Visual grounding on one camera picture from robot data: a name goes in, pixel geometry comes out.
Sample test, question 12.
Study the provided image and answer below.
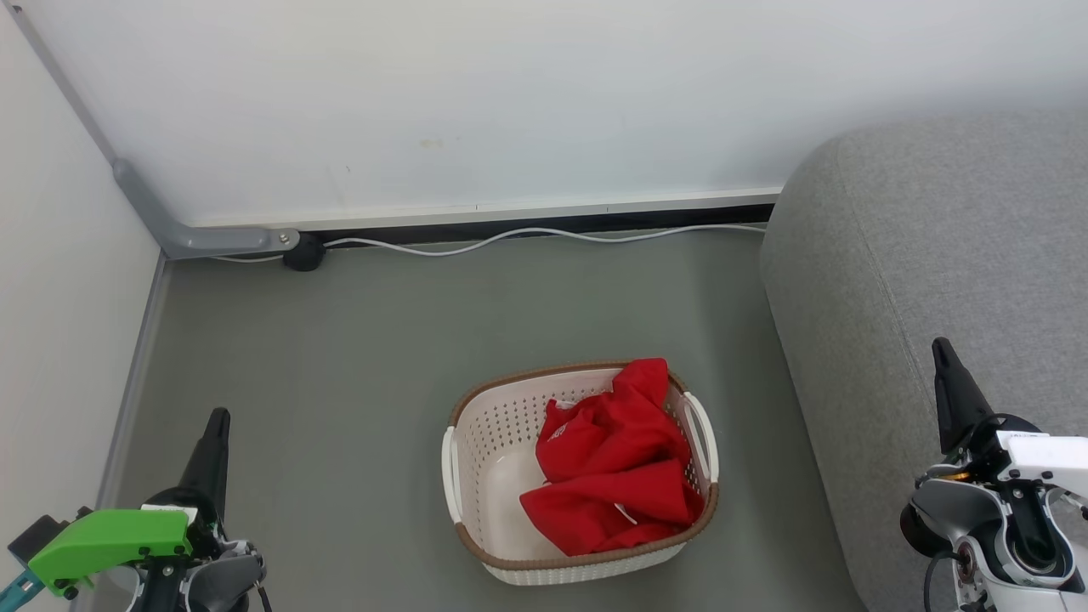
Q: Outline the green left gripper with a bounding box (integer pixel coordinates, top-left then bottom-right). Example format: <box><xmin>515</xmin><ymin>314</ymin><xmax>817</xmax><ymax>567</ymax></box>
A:
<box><xmin>28</xmin><ymin>408</ymin><xmax>231</xmax><ymax>598</ymax></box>

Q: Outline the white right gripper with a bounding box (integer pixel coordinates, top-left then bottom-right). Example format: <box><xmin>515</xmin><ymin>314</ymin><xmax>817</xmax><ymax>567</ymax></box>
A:
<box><xmin>932</xmin><ymin>337</ymin><xmax>1088</xmax><ymax>502</ymax></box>

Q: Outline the red cloth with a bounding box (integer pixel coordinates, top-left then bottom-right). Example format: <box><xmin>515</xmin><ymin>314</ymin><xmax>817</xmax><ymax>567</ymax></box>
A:
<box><xmin>519</xmin><ymin>459</ymin><xmax>706</xmax><ymax>558</ymax></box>

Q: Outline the grey fabric sofa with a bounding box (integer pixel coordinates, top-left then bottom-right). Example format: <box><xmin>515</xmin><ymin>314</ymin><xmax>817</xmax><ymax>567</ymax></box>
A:
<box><xmin>759</xmin><ymin>110</ymin><xmax>1088</xmax><ymax>612</ymax></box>

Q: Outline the black caster wheel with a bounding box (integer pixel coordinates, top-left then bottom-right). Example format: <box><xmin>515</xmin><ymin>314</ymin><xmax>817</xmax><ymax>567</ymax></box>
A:
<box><xmin>283</xmin><ymin>233</ymin><xmax>327</xmax><ymax>272</ymax></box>

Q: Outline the cream perforated laundry basket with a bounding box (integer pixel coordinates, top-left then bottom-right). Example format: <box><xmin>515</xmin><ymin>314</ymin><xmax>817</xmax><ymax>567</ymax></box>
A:
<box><xmin>440</xmin><ymin>360</ymin><xmax>721</xmax><ymax>587</ymax></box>

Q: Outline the pale partition bottom rail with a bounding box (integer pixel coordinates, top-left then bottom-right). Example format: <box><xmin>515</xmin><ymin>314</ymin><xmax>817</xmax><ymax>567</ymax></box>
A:
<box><xmin>191</xmin><ymin>187</ymin><xmax>783</xmax><ymax>230</ymax></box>

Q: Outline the white floor cable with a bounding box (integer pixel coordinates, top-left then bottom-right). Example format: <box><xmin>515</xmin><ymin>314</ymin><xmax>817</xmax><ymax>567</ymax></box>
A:
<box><xmin>212</xmin><ymin>223</ymin><xmax>768</xmax><ymax>263</ymax></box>

